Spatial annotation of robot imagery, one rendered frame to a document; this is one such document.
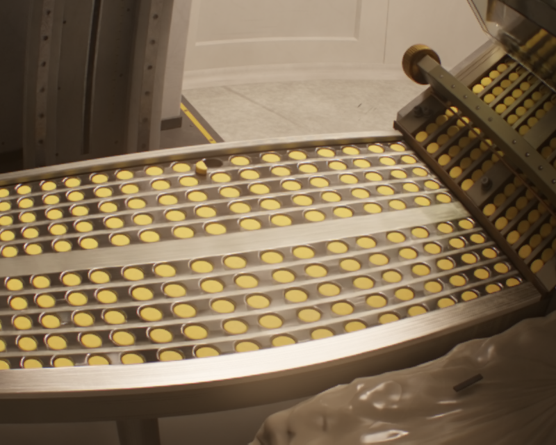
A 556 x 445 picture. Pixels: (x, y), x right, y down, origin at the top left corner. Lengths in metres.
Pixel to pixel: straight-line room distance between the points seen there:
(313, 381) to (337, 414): 0.06
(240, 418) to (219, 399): 0.18
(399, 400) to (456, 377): 0.03
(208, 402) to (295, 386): 0.04
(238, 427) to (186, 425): 0.04
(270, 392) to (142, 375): 0.06
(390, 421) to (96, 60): 1.46
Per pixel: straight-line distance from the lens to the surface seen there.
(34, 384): 0.36
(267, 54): 3.11
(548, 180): 0.48
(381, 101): 3.09
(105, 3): 1.68
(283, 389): 0.39
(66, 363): 0.38
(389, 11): 3.26
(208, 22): 3.02
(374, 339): 0.40
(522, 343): 0.38
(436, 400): 0.34
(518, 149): 0.50
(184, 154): 0.54
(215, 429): 0.55
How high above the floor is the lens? 1.21
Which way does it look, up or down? 31 degrees down
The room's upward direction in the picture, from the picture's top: 6 degrees clockwise
